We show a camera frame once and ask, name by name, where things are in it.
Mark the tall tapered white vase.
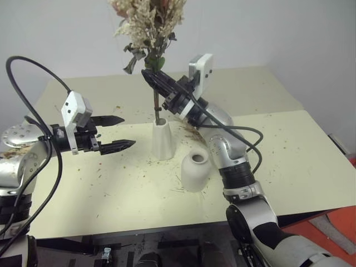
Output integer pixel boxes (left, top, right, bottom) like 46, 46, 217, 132
151, 117, 177, 160

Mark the black table frame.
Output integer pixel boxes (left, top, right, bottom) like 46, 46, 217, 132
34, 210, 339, 255

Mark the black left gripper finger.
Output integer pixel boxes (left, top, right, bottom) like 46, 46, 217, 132
92, 115, 125, 128
98, 139, 137, 156

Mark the grey felt pad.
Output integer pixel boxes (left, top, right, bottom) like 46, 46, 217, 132
309, 214, 356, 255

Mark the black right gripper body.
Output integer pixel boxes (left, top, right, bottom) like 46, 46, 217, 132
162, 75, 196, 115

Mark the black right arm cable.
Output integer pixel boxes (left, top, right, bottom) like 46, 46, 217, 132
177, 83, 264, 175

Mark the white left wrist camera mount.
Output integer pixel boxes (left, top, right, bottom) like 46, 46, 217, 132
61, 91, 93, 156

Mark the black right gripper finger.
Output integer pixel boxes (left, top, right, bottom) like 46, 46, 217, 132
144, 77, 175, 98
141, 68, 180, 89

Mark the cream dried flower bouquet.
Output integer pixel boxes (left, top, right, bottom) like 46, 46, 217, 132
107, 0, 187, 126

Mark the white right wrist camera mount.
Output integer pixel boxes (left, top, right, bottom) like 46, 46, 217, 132
180, 53, 215, 118

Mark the round squat white vase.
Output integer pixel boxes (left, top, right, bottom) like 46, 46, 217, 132
180, 147, 213, 193

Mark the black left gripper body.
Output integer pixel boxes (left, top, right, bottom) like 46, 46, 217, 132
75, 118, 102, 154

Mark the dark rounded shape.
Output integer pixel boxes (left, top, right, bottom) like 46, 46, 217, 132
136, 251, 162, 267

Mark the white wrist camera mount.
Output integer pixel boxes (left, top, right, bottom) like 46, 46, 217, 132
180, 53, 215, 118
61, 91, 93, 156

